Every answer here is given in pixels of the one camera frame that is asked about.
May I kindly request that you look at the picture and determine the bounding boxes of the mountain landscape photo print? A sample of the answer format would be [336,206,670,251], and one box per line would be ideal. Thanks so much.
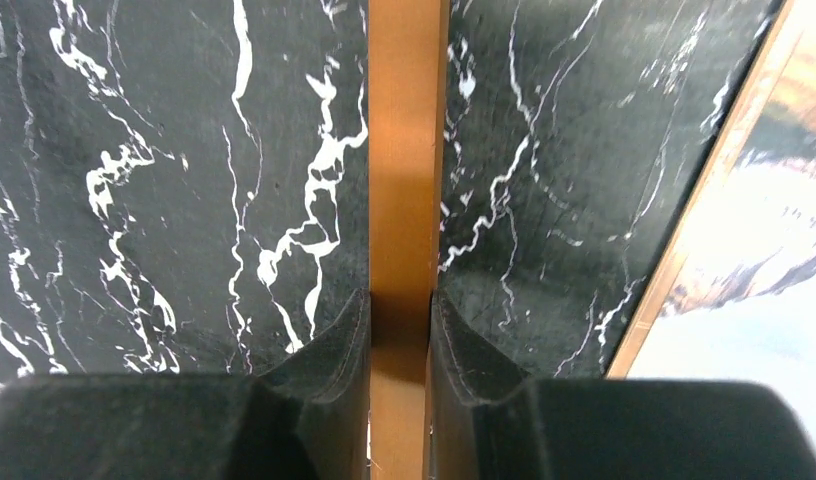
[626,6,816,451]

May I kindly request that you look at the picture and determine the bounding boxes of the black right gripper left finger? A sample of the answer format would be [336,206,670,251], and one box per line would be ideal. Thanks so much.
[0,290,371,479]

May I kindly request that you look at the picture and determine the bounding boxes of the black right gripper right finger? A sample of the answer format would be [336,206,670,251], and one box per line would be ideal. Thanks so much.
[430,292,816,479]

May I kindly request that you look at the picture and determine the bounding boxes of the orange wooden picture frame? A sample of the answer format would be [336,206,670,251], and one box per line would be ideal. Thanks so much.
[369,1,449,479]

